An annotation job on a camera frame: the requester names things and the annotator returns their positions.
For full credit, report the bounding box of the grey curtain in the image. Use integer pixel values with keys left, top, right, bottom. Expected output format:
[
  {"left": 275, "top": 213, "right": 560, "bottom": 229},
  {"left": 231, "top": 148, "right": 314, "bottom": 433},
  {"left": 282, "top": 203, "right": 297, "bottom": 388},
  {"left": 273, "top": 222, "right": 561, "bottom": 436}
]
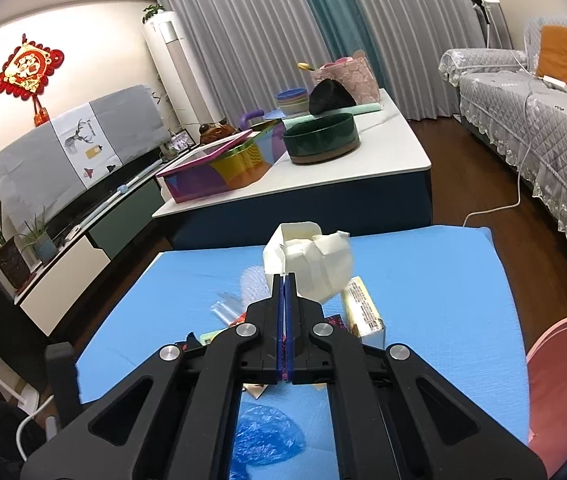
[
  {"left": 333, "top": 0, "right": 514, "bottom": 121},
  {"left": 153, "top": 0, "right": 331, "bottom": 126}
]

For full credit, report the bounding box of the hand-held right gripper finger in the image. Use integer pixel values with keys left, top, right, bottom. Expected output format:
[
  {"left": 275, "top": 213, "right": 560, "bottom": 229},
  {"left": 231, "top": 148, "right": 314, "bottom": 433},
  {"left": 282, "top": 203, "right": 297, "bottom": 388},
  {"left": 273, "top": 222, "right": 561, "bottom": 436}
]
[
  {"left": 287, "top": 273, "right": 548, "bottom": 480},
  {"left": 20, "top": 274, "right": 287, "bottom": 480}
]

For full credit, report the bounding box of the white floor stand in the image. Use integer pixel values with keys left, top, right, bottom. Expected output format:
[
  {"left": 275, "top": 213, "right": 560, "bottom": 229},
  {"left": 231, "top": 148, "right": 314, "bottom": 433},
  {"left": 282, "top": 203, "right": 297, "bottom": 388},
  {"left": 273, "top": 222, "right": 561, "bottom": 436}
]
[{"left": 471, "top": 0, "right": 507, "bottom": 51}]

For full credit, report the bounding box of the pink plastic basin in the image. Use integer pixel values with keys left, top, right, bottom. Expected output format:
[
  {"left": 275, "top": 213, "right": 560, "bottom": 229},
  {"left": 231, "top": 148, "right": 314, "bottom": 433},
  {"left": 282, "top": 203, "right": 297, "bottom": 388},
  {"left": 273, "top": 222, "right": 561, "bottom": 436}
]
[{"left": 526, "top": 313, "right": 567, "bottom": 476}]

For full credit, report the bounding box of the purple handle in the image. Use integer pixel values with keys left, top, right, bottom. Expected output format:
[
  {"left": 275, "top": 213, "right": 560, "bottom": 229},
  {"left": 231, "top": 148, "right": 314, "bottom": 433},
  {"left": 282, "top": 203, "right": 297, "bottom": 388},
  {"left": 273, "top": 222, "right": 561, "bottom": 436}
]
[{"left": 237, "top": 109, "right": 264, "bottom": 133}]

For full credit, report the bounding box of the television with grey cover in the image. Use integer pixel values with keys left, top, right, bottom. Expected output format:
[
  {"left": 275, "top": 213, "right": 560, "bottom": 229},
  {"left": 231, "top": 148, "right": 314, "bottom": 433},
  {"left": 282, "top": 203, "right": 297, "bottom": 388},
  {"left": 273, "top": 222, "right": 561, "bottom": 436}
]
[{"left": 0, "top": 85, "right": 171, "bottom": 231}]

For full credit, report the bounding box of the red knot wall decoration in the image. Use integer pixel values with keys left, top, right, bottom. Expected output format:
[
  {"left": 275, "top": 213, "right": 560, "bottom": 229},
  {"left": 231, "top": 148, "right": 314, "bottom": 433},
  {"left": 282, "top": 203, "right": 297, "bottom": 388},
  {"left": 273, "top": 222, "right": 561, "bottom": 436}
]
[{"left": 0, "top": 34, "right": 66, "bottom": 127}]

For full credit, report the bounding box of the photo frame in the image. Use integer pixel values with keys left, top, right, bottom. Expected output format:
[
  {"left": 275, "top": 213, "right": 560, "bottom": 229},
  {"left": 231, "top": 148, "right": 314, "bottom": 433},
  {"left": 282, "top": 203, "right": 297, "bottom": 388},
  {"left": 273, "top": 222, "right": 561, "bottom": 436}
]
[{"left": 170, "top": 130, "right": 196, "bottom": 153}]

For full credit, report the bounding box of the dark green round basin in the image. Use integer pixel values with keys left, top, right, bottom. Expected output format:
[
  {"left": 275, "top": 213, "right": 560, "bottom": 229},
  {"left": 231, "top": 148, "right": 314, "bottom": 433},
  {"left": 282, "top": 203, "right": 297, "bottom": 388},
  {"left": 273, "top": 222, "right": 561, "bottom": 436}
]
[{"left": 282, "top": 112, "right": 361, "bottom": 166}]

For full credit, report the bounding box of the television cabinet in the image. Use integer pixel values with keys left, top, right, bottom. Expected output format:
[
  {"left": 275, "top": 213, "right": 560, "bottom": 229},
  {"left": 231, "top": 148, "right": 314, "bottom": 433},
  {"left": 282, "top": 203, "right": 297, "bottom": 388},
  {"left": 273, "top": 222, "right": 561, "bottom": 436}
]
[{"left": 13, "top": 155, "right": 184, "bottom": 338}]

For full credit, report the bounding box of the black round hat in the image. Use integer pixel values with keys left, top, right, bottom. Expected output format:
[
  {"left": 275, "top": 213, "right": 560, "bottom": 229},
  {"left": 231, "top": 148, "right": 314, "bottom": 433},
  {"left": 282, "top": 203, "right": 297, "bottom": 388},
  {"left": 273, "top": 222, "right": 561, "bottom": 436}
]
[{"left": 308, "top": 80, "right": 357, "bottom": 115}]

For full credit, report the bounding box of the white power cable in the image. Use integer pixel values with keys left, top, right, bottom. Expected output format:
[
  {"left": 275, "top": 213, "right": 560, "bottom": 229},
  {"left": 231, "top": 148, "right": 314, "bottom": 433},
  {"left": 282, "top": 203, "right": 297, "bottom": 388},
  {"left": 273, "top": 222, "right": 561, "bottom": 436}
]
[{"left": 463, "top": 50, "right": 549, "bottom": 228}]

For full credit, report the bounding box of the white blue stick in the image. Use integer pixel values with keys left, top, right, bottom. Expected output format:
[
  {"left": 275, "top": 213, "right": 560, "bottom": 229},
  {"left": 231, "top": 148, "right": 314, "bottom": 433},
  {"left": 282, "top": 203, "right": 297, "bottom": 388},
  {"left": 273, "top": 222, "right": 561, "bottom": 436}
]
[{"left": 60, "top": 157, "right": 164, "bottom": 241}]

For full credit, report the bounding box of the blue plastic bag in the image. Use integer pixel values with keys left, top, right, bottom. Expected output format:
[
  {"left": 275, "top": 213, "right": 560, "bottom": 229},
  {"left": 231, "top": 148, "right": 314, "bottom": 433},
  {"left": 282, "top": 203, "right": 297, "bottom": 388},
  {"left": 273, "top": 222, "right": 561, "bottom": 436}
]
[{"left": 233, "top": 405, "right": 307, "bottom": 466}]

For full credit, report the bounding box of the clear plastic wrapper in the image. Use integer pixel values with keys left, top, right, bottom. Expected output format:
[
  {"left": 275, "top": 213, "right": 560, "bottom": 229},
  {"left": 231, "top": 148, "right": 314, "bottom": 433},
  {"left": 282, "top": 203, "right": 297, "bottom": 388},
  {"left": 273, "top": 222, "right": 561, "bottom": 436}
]
[{"left": 210, "top": 290, "right": 252, "bottom": 331}]

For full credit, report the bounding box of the teal curtain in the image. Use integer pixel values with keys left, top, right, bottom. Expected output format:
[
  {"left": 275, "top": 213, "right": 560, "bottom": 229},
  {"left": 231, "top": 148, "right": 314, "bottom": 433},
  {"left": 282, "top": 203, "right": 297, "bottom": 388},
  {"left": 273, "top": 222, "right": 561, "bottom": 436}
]
[{"left": 286, "top": 0, "right": 389, "bottom": 91}]

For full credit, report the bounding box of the white bubble wrap piece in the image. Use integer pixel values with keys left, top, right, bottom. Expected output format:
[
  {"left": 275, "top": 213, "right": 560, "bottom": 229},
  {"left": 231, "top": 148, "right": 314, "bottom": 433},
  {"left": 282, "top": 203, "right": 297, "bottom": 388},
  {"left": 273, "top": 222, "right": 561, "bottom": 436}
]
[{"left": 240, "top": 265, "right": 272, "bottom": 306}]

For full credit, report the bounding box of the grey quilted sofa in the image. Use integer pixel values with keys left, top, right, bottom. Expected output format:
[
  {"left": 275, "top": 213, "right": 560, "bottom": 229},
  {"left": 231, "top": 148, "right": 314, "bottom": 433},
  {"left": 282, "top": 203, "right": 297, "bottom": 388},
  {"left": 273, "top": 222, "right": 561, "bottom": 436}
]
[{"left": 437, "top": 15, "right": 567, "bottom": 296}]

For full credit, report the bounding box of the rainbow plastic storage box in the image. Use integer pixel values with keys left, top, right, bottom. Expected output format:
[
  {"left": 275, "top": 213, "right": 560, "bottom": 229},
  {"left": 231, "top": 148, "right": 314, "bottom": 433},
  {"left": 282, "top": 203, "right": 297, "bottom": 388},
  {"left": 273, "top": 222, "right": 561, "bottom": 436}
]
[{"left": 156, "top": 122, "right": 287, "bottom": 204}]

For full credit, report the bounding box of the yellow foil packet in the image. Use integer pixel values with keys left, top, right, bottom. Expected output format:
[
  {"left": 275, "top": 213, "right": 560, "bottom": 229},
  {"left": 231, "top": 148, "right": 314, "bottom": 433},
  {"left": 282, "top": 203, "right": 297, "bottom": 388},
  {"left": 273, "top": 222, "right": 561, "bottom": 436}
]
[{"left": 339, "top": 276, "right": 387, "bottom": 347}]

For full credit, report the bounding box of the white paper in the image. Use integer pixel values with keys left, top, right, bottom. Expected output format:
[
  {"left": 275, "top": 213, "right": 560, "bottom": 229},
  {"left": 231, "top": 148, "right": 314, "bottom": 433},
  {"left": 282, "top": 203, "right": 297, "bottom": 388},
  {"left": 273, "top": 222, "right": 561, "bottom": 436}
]
[{"left": 262, "top": 221, "right": 355, "bottom": 305}]

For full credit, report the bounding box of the stack of coloured bowls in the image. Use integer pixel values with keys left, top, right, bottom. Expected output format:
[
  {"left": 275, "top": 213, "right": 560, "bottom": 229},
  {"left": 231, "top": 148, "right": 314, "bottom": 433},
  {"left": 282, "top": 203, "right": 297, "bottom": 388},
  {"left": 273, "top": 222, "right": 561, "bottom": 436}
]
[{"left": 276, "top": 87, "right": 310, "bottom": 116}]

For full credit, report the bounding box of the brown teapot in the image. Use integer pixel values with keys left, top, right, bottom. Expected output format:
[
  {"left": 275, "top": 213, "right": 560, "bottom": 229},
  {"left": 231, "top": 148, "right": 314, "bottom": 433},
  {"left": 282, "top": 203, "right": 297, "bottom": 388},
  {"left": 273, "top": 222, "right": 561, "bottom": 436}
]
[{"left": 199, "top": 119, "right": 236, "bottom": 147}]

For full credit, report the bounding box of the pink lace basket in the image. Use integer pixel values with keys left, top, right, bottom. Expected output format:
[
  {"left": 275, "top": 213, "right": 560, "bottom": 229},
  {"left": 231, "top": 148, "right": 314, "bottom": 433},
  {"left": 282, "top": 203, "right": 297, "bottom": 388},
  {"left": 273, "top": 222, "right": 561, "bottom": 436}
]
[{"left": 311, "top": 50, "right": 381, "bottom": 106}]

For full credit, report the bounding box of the blue table mat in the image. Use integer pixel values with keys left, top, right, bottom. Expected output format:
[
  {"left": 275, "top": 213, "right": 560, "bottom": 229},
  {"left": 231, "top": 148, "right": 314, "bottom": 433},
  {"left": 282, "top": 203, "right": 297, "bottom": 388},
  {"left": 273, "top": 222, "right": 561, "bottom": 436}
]
[{"left": 76, "top": 226, "right": 531, "bottom": 480}]

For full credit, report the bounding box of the orange cushion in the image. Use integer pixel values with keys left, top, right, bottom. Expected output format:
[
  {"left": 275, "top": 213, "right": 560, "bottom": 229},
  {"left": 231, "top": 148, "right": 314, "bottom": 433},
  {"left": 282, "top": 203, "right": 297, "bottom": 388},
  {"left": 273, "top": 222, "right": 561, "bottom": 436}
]
[{"left": 535, "top": 25, "right": 567, "bottom": 97}]

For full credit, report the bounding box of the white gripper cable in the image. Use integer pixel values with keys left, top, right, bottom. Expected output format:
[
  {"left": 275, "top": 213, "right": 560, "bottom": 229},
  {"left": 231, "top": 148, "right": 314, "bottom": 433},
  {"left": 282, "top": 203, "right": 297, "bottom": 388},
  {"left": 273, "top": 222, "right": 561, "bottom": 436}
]
[{"left": 16, "top": 395, "right": 56, "bottom": 461}]

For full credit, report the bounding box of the white standing air conditioner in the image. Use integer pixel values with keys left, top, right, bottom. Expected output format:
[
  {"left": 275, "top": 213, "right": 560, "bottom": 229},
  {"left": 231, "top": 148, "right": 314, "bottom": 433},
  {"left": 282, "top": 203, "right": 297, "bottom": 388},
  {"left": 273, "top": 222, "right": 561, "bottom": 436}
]
[{"left": 142, "top": 10, "right": 214, "bottom": 128}]

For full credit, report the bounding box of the white coffee table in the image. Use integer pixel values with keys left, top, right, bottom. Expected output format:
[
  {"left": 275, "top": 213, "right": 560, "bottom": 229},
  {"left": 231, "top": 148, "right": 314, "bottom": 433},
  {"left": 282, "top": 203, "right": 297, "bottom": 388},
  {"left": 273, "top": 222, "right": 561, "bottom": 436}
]
[{"left": 152, "top": 88, "right": 434, "bottom": 251}]

